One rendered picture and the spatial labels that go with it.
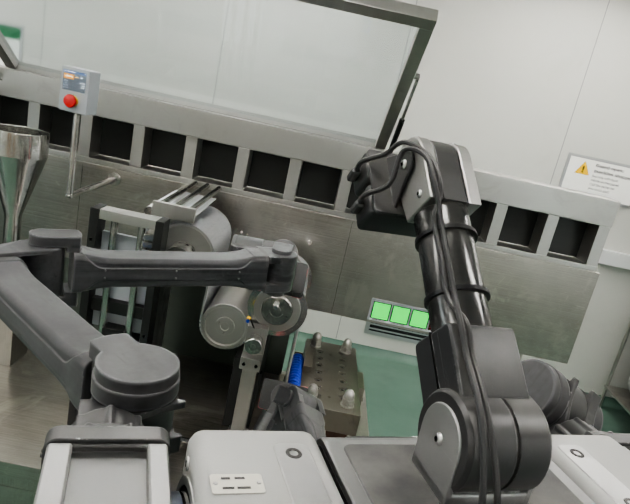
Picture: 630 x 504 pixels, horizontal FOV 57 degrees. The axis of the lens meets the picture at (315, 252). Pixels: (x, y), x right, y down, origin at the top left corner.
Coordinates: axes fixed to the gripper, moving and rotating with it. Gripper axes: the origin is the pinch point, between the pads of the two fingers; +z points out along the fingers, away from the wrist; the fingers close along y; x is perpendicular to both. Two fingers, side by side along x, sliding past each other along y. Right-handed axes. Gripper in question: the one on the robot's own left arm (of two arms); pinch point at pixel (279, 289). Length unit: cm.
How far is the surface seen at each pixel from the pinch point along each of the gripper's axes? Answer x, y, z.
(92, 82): 36, -51, -10
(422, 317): 17, 42, 46
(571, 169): 199, 166, 198
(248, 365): -13.3, -4.2, 19.9
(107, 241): 3.4, -39.8, 1.4
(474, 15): 262, 76, 146
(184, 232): 12.3, -25.6, 8.1
